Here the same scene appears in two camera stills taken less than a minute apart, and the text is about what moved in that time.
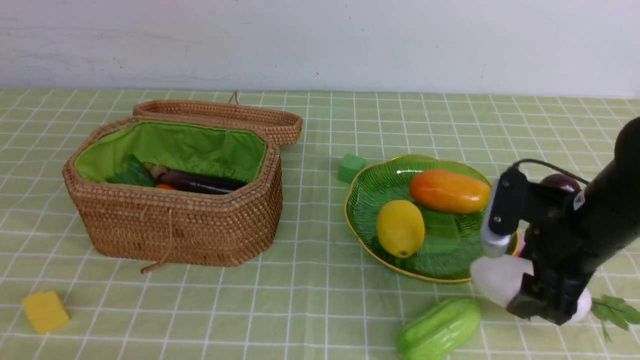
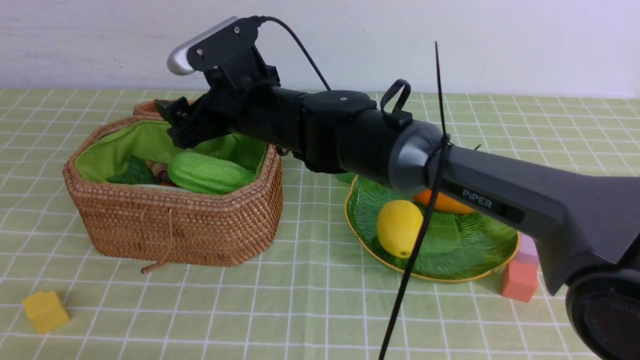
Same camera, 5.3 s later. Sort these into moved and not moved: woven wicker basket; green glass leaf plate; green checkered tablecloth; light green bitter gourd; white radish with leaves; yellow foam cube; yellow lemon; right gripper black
Moved: light green bitter gourd; right gripper black; white radish with leaves
Not moved: yellow foam cube; green checkered tablecloth; yellow lemon; woven wicker basket; green glass leaf plate
